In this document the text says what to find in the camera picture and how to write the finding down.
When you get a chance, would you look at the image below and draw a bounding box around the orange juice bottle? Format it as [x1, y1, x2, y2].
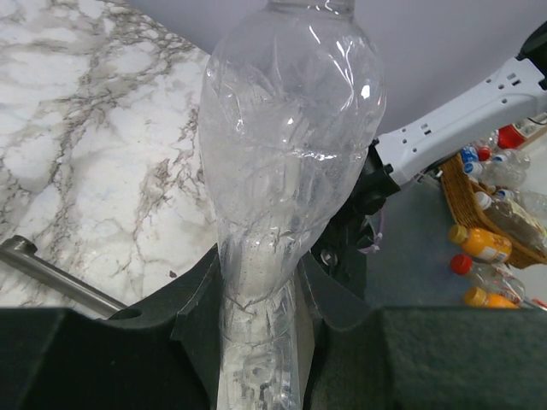
[448, 225, 513, 263]
[463, 286, 518, 308]

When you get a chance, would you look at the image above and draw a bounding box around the dark metal faucet handle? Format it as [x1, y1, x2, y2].
[1, 235, 127, 317]

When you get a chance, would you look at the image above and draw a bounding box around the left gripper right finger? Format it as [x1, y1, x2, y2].
[297, 258, 546, 409]

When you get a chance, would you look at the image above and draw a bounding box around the clear plastic bottle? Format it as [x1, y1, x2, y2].
[198, 1, 385, 409]

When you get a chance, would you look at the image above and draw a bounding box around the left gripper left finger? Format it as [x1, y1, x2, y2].
[1, 249, 221, 409]

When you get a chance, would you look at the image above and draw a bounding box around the red cap clear bottle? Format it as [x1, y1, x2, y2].
[450, 254, 526, 304]

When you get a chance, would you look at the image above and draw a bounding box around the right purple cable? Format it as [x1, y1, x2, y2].
[358, 208, 390, 255]

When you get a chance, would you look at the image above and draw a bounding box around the wicker basket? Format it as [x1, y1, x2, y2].
[439, 154, 546, 269]

